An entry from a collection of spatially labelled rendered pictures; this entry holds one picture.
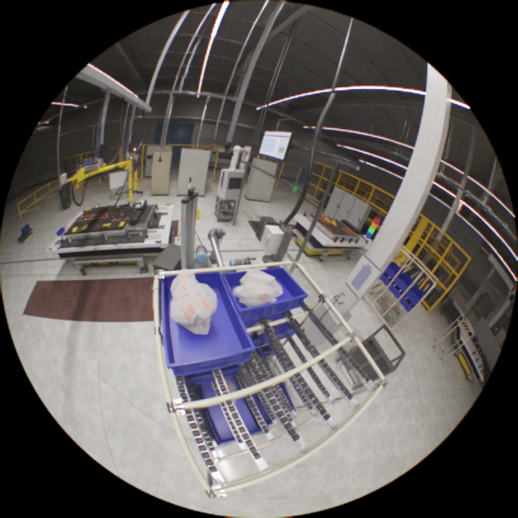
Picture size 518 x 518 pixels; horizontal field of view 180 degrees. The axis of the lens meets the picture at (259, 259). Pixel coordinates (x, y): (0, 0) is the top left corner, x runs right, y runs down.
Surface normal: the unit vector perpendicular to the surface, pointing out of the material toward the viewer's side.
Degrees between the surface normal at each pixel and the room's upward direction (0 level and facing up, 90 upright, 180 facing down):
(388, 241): 90
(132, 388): 0
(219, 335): 8
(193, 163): 90
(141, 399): 0
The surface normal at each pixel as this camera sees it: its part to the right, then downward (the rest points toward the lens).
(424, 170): -0.90, 0.04
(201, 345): 0.19, -0.85
